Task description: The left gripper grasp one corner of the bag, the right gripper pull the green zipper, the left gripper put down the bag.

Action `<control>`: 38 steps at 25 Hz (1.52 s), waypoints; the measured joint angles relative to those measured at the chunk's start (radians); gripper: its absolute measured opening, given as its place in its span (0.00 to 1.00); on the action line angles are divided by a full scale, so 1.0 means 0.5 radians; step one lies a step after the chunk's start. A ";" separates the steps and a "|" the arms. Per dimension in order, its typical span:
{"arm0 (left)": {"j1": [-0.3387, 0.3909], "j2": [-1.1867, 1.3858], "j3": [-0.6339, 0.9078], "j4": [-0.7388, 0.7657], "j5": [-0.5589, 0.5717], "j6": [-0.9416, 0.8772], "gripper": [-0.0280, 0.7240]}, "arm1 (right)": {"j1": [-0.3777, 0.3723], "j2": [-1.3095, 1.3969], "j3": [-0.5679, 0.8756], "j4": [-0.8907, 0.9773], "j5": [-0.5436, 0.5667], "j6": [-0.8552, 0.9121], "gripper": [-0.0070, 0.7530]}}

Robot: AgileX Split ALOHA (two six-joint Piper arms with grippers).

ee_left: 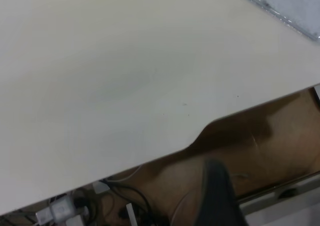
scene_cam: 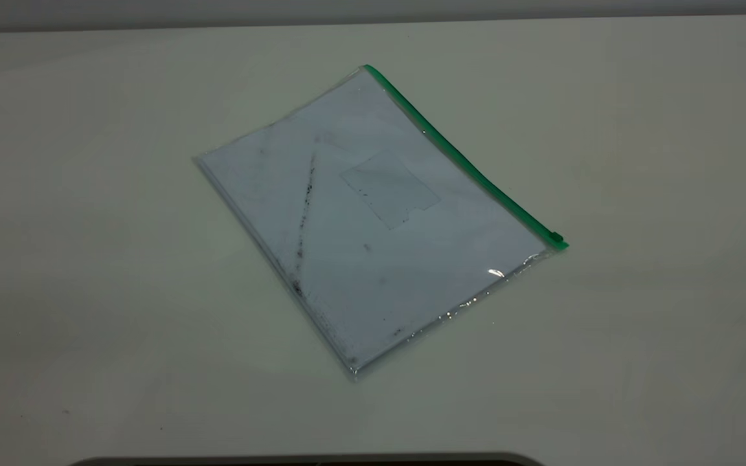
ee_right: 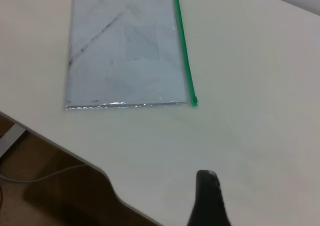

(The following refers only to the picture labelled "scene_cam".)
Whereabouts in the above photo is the clear plastic zip bag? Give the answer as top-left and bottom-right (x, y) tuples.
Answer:
(193, 63), (570, 381)

